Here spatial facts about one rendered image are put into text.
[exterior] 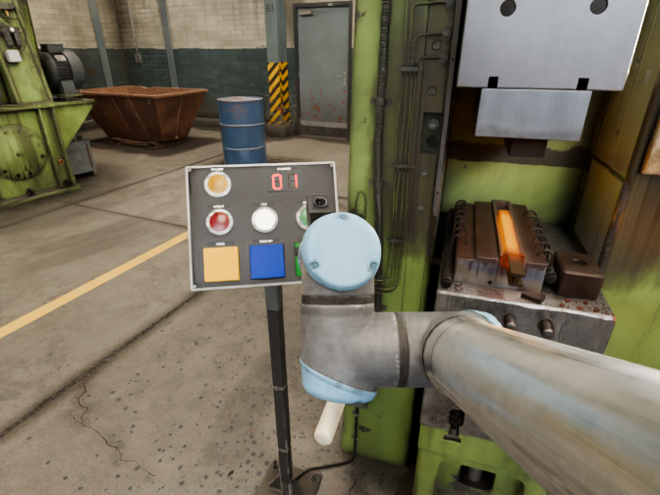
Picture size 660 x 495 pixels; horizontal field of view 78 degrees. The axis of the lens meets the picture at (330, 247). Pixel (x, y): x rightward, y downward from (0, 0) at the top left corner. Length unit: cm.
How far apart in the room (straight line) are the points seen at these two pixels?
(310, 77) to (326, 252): 741
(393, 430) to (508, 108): 116
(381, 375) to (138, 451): 157
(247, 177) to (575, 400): 83
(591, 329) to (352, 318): 72
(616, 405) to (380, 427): 146
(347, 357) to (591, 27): 74
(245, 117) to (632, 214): 470
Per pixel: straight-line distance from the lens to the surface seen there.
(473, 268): 106
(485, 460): 138
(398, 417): 160
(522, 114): 95
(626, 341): 138
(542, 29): 95
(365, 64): 111
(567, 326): 108
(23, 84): 537
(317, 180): 96
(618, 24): 97
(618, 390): 23
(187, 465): 186
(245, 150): 548
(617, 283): 128
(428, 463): 143
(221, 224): 94
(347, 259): 46
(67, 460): 206
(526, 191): 150
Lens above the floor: 143
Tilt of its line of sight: 26 degrees down
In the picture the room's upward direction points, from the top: straight up
